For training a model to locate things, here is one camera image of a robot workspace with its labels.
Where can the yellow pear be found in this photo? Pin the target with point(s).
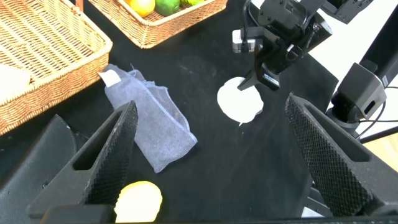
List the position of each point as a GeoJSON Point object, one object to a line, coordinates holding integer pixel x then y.
{"type": "Point", "coordinates": [143, 6]}

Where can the grey folded towel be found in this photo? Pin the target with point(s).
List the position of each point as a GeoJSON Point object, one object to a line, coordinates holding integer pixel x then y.
{"type": "Point", "coordinates": [161, 130]}

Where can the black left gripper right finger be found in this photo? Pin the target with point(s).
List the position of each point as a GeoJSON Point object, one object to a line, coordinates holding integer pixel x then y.
{"type": "Point", "coordinates": [335, 168]}

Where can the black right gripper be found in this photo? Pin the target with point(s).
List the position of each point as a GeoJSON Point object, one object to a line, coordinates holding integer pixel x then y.
{"type": "Point", "coordinates": [276, 62]}

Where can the green white napa cabbage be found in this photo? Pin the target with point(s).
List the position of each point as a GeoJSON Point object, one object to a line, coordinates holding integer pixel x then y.
{"type": "Point", "coordinates": [192, 2]}

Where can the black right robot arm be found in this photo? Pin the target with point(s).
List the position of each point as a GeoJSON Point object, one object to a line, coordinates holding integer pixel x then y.
{"type": "Point", "coordinates": [289, 15]}

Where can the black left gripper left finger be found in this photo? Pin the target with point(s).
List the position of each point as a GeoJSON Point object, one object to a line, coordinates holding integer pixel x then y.
{"type": "Point", "coordinates": [109, 168]}

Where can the black tablecloth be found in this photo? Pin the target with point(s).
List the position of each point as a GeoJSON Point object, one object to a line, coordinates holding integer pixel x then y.
{"type": "Point", "coordinates": [236, 171]}

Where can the yellow lemon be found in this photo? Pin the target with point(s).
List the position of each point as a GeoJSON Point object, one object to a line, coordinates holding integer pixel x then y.
{"type": "Point", "coordinates": [138, 202]}

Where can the black robot torso column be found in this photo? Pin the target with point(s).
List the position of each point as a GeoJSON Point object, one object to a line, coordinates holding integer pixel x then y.
{"type": "Point", "coordinates": [360, 93]}

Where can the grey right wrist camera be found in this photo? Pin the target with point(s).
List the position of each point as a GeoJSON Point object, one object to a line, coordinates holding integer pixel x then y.
{"type": "Point", "coordinates": [239, 40]}

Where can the white plate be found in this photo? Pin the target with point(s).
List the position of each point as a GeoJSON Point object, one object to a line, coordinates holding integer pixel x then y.
{"type": "Point", "coordinates": [239, 105]}

